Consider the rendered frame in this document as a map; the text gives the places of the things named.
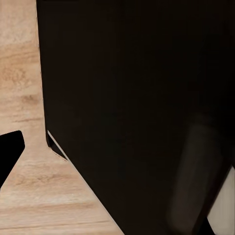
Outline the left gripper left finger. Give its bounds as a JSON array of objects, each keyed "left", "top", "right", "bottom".
[{"left": 0, "top": 130, "right": 25, "bottom": 188}]

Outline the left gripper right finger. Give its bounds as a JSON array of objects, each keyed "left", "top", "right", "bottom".
[{"left": 220, "top": 130, "right": 235, "bottom": 169}]

